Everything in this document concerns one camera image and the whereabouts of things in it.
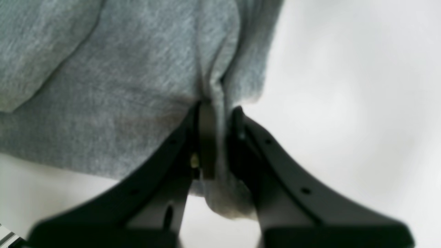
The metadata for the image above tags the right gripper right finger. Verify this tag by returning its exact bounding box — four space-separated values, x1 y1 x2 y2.
227 107 415 248

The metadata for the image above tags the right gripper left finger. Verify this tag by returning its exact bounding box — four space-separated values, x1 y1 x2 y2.
27 102 216 248

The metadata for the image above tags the grey t-shirt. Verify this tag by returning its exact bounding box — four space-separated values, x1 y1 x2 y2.
1 0 283 219

